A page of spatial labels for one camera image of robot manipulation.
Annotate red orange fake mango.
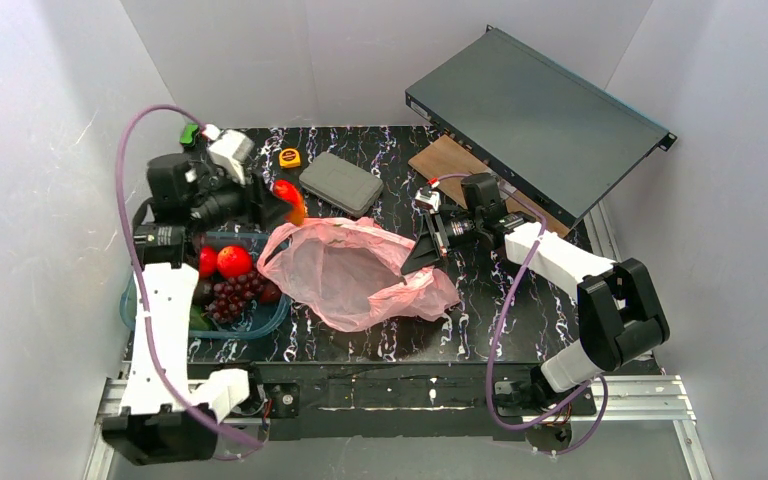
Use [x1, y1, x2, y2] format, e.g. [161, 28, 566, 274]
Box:
[272, 179, 307, 226]

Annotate pink plastic bag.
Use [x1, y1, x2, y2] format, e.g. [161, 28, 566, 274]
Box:
[257, 217, 460, 332]

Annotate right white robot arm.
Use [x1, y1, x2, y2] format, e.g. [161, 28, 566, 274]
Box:
[402, 173, 670, 409]

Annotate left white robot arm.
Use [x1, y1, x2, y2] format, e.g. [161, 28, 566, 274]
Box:
[101, 153, 292, 466]

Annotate red fake peach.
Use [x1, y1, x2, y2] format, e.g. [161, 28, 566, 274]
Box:
[216, 245, 254, 279]

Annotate red fake apple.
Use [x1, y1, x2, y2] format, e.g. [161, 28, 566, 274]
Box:
[198, 246, 218, 279]

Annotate purple fake grapes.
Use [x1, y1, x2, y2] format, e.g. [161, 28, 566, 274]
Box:
[203, 271, 266, 325]

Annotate dark fake plum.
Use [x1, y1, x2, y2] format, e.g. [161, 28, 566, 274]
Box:
[192, 279, 214, 307]

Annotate orange tape measure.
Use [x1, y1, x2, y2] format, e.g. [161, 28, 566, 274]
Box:
[278, 148, 302, 169]

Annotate wooden board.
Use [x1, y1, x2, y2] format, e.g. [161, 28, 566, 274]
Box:
[408, 136, 571, 237]

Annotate grey plastic case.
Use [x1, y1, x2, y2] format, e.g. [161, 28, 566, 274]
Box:
[299, 152, 384, 217]

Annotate green small object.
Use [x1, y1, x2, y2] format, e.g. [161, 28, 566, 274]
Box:
[179, 123, 200, 148]

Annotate blue plastic fruit container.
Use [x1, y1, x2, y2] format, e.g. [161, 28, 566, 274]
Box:
[118, 230, 293, 342]

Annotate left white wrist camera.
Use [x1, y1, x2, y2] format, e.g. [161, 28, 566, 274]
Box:
[202, 124, 255, 186]

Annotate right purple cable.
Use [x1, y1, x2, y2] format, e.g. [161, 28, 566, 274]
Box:
[428, 173, 611, 456]

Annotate purple cable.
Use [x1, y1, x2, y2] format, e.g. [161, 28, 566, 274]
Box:
[428, 173, 611, 456]
[114, 103, 267, 462]

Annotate dark rack network switch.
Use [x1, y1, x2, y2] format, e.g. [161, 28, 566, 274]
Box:
[405, 27, 677, 228]

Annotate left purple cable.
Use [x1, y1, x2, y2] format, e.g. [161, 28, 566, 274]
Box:
[114, 103, 267, 462]

